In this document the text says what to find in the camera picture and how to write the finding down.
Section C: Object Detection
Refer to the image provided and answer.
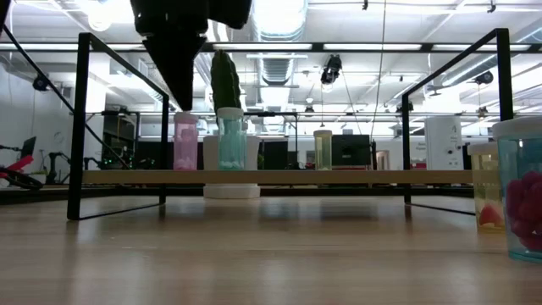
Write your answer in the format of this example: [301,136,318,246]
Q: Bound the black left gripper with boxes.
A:
[129,0,212,113]

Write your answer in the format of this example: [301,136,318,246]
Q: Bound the pink pill bottle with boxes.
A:
[173,111,200,171]

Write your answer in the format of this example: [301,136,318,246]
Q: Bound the teal bottle white tablets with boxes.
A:
[216,106,247,171]

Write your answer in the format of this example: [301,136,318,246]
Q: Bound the yellow-green pill bottle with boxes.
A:
[312,129,334,171]

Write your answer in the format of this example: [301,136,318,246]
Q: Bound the yellow bottle red pills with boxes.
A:
[467,141,505,233]

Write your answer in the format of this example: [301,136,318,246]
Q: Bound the blue bottle red pills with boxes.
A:
[491,116,542,264]

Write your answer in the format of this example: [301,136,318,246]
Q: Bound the green cactus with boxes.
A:
[210,49,243,136]

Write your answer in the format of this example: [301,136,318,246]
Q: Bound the black metal rack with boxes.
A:
[100,109,141,171]

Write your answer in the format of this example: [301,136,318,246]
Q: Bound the black robot arms green lights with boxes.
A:
[83,155,133,171]

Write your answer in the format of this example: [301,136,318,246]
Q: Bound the black ceiling spotlight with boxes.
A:
[32,72,53,92]
[474,69,495,86]
[319,53,344,86]

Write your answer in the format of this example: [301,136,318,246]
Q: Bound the red and black equipment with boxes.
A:
[0,136,46,191]

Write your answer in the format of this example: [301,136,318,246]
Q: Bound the black monitor with logo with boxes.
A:
[330,134,373,168]

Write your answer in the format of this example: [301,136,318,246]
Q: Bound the white cylindrical appliance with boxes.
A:
[424,114,466,171]

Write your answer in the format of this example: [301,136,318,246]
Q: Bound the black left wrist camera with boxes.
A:
[207,0,254,31]

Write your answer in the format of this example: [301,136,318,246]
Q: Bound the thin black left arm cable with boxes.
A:
[2,25,130,170]

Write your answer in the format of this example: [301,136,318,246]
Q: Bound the black aluminium rig frame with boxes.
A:
[0,185,478,208]

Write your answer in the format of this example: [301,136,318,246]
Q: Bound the wooden shelf black metal frame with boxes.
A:
[66,27,514,221]

